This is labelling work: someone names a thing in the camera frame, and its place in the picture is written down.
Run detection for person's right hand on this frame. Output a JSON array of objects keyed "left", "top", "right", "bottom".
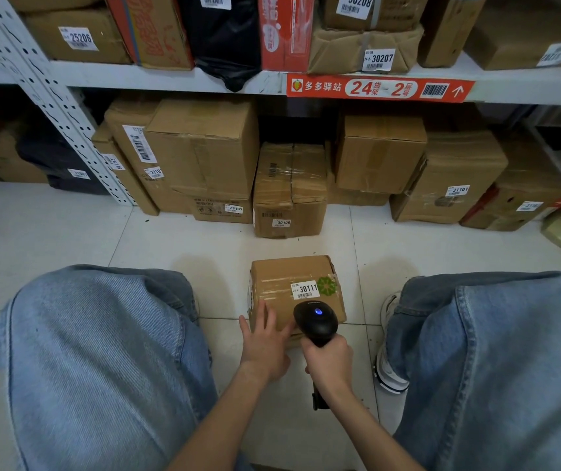
[{"left": 301, "top": 335, "right": 355, "bottom": 404}]

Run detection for person's left hand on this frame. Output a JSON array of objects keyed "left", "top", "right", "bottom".
[{"left": 239, "top": 301, "right": 296, "bottom": 386}]

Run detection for black handheld barcode scanner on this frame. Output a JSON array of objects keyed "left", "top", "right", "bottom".
[{"left": 294, "top": 300, "right": 338, "bottom": 411}]

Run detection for small cardboard box green sticker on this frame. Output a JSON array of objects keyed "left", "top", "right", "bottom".
[{"left": 247, "top": 255, "right": 348, "bottom": 340}]

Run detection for person's left forearm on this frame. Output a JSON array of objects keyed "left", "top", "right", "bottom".
[{"left": 167, "top": 364, "right": 281, "bottom": 471}]

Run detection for person's right forearm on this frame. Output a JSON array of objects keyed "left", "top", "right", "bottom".
[{"left": 313, "top": 383, "right": 426, "bottom": 471}]

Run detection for person's white right sneaker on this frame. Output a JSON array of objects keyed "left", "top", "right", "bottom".
[{"left": 375, "top": 291, "right": 410, "bottom": 394}]

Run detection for low cardboard box printed symbols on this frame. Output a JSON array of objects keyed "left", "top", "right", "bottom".
[{"left": 172, "top": 185, "right": 253, "bottom": 224}]

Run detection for cardboard box clear tape bands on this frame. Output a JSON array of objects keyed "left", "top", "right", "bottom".
[{"left": 253, "top": 141, "right": 329, "bottom": 240}]

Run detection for person's left leg blue jeans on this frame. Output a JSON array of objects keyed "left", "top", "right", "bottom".
[{"left": 0, "top": 265, "right": 220, "bottom": 471}]

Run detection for person's leg blue jeans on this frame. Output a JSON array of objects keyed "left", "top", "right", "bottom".
[
  {"left": 386, "top": 271, "right": 561, "bottom": 471},
  {"left": 0, "top": 265, "right": 220, "bottom": 471}
]

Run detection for large plain cardboard box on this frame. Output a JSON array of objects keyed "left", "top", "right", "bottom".
[{"left": 144, "top": 97, "right": 261, "bottom": 201}]

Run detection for thin leaning cardboard box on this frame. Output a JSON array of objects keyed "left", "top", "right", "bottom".
[{"left": 91, "top": 122, "right": 160, "bottom": 217}]

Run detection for person's right leg blue jeans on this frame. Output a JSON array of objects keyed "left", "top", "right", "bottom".
[{"left": 386, "top": 271, "right": 561, "bottom": 471}]

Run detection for square plain cardboard box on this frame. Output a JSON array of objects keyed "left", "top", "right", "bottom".
[{"left": 335, "top": 114, "right": 428, "bottom": 195}]

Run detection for cardboard box plastic wrap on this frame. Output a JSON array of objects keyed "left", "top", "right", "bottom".
[{"left": 389, "top": 131, "right": 509, "bottom": 225}]

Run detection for cardboard box long barcode label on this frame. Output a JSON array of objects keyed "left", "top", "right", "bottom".
[{"left": 104, "top": 97, "right": 194, "bottom": 215}]

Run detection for dark plastic parcel small label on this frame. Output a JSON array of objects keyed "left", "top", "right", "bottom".
[{"left": 16, "top": 121, "right": 111, "bottom": 196}]

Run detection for red shelf label strip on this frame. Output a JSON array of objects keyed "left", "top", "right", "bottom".
[{"left": 286, "top": 73, "right": 476, "bottom": 104}]

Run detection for white metal shelf board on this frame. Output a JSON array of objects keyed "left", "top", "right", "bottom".
[{"left": 0, "top": 51, "right": 561, "bottom": 106}]

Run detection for cardboard box red edge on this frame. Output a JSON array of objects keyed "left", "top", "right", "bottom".
[{"left": 459, "top": 137, "right": 561, "bottom": 232}]

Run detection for crumpled brown paper parcel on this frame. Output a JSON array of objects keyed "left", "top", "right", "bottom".
[{"left": 308, "top": 23, "right": 425, "bottom": 75}]

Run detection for black plastic parcel bag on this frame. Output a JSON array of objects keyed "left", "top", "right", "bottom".
[{"left": 178, "top": 0, "right": 263, "bottom": 93}]

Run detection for dark shadowed cardboard box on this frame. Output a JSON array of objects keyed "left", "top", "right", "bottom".
[{"left": 0, "top": 107, "right": 49, "bottom": 185}]

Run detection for red glossy carton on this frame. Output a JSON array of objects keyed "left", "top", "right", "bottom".
[{"left": 258, "top": 0, "right": 316, "bottom": 73}]

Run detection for cardboard box red print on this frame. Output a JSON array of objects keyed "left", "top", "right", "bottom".
[{"left": 104, "top": 0, "right": 196, "bottom": 71}]

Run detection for grey metal shelf brace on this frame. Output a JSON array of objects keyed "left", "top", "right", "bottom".
[{"left": 520, "top": 107, "right": 561, "bottom": 183}]

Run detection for narrow upright cardboard box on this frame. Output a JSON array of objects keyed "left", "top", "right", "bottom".
[{"left": 417, "top": 0, "right": 488, "bottom": 69}]

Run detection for cardboard box white label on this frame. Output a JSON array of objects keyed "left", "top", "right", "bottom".
[{"left": 22, "top": 9, "right": 132, "bottom": 64}]

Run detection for wide cardboard box slanted label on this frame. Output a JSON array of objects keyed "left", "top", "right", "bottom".
[{"left": 463, "top": 0, "right": 561, "bottom": 71}]

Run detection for plain flat cardboard box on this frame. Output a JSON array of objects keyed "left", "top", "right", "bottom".
[{"left": 5, "top": 0, "right": 106, "bottom": 13}]

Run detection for white perforated metal shelf post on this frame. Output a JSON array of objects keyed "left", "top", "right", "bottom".
[{"left": 0, "top": 0, "right": 137, "bottom": 207}]

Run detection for taped cardboard box grey strap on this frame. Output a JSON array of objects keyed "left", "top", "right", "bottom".
[{"left": 321, "top": 0, "right": 431, "bottom": 33}]

